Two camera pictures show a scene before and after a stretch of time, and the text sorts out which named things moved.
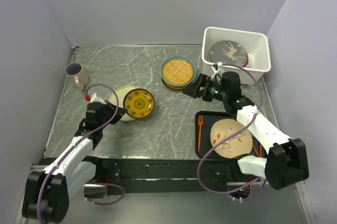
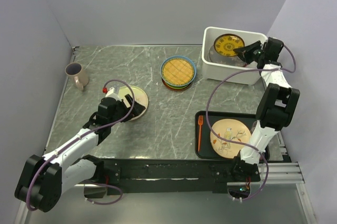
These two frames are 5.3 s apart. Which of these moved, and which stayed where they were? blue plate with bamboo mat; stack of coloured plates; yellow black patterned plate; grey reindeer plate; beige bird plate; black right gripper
Moved: black right gripper; yellow black patterned plate
Stayed: stack of coloured plates; grey reindeer plate; blue plate with bamboo mat; beige bird plate
